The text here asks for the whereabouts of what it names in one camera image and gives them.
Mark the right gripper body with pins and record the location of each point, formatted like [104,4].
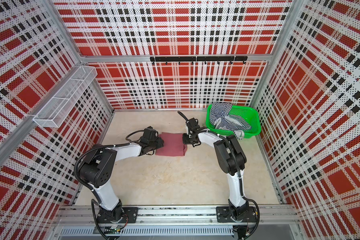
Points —
[187,139]

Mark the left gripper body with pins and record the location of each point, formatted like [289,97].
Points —
[156,143]

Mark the maroon tank top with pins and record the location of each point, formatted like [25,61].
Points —
[173,145]

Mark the striped tank top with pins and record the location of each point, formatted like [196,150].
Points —
[221,119]

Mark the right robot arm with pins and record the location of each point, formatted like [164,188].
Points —
[231,159]

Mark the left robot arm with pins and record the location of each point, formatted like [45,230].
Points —
[94,168]

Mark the green plastic basket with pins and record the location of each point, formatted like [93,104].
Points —
[247,113]

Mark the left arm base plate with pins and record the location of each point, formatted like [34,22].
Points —
[129,214]

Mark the black hook rail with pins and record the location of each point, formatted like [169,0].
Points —
[199,59]

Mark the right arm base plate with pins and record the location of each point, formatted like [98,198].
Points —
[225,215]

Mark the aluminium front rail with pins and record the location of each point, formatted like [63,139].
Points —
[179,215]

